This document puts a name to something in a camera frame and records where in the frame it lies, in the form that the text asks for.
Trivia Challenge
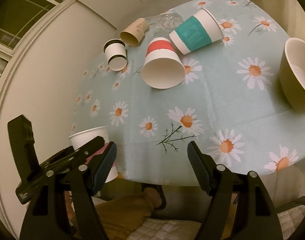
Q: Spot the daisy print blue tablecloth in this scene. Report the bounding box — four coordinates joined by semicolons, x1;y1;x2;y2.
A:
72;0;305;186

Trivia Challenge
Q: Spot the pink band paper cup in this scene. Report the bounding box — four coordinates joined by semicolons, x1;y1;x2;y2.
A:
68;126;118;183

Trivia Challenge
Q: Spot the black band paper cup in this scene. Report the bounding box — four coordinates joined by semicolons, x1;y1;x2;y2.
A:
103;38;127;72

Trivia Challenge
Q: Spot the red band paper cup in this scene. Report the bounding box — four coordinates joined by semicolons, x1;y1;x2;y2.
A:
140;37;186;89

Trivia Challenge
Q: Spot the brown kraft paper cup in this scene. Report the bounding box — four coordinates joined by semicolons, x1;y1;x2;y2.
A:
120;18;149;47

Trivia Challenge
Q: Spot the window with white frame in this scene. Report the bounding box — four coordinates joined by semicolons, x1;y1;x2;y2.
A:
0;0;74;78

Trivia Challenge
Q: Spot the olive ceramic mug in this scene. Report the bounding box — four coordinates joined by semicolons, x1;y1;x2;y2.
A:
280;37;305;114

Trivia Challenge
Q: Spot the teal band paper cup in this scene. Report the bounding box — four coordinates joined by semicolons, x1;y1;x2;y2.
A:
169;8;224;55

